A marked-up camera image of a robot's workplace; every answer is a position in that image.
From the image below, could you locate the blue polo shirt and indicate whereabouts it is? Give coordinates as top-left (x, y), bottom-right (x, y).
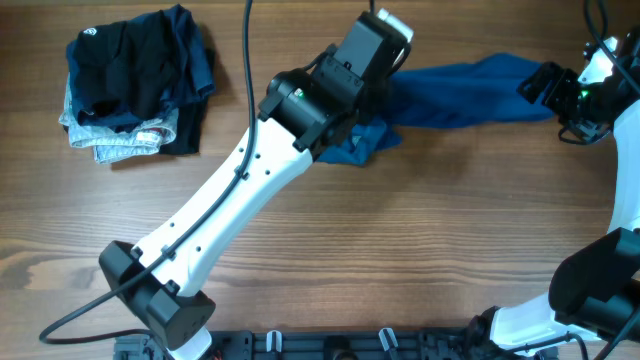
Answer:
top-left (318, 53), bottom-right (553, 166)

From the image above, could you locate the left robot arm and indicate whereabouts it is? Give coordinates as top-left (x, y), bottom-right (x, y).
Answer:
top-left (99, 10), bottom-right (414, 359)

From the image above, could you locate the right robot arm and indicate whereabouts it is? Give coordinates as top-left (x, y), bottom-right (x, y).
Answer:
top-left (461, 28), bottom-right (639, 359)

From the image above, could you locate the navy folded shirt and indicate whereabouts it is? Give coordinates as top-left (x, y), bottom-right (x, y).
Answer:
top-left (67, 4), bottom-right (215, 131)

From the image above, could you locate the black folded garment at bottom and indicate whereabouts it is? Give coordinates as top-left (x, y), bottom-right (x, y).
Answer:
top-left (159, 48), bottom-right (217, 156)

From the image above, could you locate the black folded shirt with logo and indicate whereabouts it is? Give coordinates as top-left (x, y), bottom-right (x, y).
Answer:
top-left (72, 11), bottom-right (179, 120)

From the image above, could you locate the right black cable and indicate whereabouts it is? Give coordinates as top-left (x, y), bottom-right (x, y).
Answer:
top-left (582, 0), bottom-right (640, 96)

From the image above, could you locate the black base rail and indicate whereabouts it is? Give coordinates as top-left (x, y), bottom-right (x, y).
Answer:
top-left (113, 327), bottom-right (559, 360)

